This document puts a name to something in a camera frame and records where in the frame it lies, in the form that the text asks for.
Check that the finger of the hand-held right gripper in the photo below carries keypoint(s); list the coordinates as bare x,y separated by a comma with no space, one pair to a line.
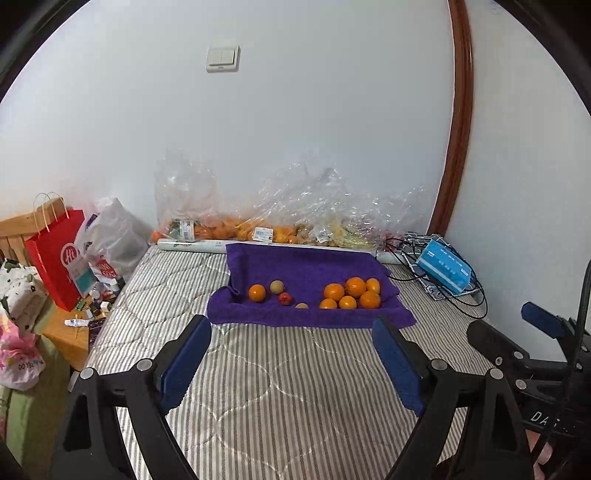
540,314
489,337

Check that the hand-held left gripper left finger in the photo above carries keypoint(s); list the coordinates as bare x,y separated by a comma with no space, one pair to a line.
184,364

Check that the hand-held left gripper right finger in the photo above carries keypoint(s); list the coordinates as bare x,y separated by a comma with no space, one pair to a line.
399,364

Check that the large orange tangerine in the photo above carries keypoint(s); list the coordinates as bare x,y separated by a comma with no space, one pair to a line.
355,286

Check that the small red tomato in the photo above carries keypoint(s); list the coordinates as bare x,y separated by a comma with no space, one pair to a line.
285,299

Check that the person's right hand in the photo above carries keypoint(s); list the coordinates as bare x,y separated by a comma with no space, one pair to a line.
549,457

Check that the blue tissue box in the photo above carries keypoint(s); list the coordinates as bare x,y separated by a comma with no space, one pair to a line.
443,267

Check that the cluster of small bottles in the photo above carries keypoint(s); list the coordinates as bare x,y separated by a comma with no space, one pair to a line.
101,302

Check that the white tube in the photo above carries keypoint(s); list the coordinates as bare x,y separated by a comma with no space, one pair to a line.
76,322

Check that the wooden nightstand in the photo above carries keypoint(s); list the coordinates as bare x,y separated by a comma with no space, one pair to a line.
69,344

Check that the white paper roll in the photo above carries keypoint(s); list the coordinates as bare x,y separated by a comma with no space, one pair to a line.
194,244

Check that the purple towel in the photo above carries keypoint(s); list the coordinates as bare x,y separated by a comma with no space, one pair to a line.
304,267

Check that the white plastic bag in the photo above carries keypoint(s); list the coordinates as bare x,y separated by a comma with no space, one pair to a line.
115,235

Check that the clear bag of red fruit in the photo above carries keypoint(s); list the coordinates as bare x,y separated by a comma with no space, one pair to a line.
406,212

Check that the clear bag of oranges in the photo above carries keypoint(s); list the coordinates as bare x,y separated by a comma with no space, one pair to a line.
249,221

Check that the green cloth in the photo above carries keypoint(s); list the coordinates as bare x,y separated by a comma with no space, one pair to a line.
30,415

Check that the clear bag of small tangerines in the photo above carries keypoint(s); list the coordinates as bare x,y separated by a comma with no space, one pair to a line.
184,198

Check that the red paper bag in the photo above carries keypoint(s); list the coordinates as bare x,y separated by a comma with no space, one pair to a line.
51,263

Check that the clear bag of yellow fruit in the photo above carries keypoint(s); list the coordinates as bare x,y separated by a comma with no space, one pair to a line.
337,207

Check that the white dotted cloth bag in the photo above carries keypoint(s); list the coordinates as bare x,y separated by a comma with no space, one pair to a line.
21,290

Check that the wooden headboard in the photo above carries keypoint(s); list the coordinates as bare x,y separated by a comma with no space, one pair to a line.
16,230

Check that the white light switch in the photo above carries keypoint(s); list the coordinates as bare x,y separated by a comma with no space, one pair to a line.
223,58

